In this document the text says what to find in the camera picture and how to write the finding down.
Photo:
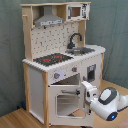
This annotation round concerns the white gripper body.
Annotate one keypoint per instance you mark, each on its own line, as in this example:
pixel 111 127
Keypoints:
pixel 87 93

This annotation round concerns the white oven door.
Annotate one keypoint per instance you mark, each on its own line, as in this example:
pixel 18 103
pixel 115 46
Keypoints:
pixel 66 107

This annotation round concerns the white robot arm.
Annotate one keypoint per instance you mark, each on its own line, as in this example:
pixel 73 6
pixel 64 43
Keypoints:
pixel 106 105

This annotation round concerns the wooden toy kitchen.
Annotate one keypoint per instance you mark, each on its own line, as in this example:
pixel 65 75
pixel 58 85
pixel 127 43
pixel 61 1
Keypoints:
pixel 58 64

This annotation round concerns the grey ice dispenser panel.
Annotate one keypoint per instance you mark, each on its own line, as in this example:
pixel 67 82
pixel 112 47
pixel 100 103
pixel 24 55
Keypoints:
pixel 91 73

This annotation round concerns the right oven knob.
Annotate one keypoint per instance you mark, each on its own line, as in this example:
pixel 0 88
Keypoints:
pixel 74 69

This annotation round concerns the oven knob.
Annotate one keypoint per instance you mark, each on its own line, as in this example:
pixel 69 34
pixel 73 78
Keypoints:
pixel 74 69
pixel 56 75

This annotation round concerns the left oven knob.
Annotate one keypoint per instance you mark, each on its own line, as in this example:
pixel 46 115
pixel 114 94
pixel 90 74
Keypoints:
pixel 56 75

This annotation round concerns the grey toy sink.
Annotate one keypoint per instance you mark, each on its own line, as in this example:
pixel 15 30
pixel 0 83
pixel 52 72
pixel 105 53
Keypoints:
pixel 79 51

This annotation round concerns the black toy faucet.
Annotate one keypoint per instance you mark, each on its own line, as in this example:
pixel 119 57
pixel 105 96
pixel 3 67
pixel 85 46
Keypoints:
pixel 73 40

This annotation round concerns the black stovetop red burners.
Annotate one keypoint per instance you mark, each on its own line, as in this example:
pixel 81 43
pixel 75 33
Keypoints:
pixel 52 59

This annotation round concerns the white toy microwave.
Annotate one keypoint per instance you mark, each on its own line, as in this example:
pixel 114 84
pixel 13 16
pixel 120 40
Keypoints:
pixel 77 11

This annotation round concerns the grey range hood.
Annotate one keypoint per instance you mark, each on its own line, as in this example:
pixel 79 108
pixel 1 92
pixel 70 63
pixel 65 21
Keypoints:
pixel 48 18

